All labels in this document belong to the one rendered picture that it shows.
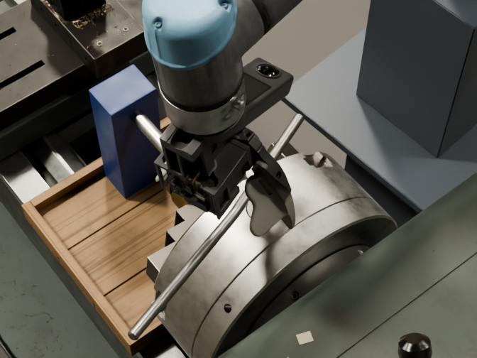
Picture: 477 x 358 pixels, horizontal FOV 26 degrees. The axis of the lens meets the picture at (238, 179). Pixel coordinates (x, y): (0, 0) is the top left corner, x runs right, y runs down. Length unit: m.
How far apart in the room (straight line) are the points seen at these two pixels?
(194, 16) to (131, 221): 0.86
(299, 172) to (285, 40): 1.76
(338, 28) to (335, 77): 1.09
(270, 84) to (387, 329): 0.31
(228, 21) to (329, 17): 2.26
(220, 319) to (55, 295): 0.79
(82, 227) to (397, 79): 0.60
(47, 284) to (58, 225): 0.36
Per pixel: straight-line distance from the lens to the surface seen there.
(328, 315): 1.14
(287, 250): 1.20
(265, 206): 1.05
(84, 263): 1.60
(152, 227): 1.62
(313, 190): 1.25
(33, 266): 2.01
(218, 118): 0.90
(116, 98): 1.49
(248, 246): 1.21
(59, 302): 1.97
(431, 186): 1.85
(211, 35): 0.81
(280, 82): 1.03
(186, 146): 0.93
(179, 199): 1.40
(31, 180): 1.72
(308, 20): 3.06
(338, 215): 1.24
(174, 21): 0.81
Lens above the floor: 2.28
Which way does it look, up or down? 57 degrees down
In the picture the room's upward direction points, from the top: straight up
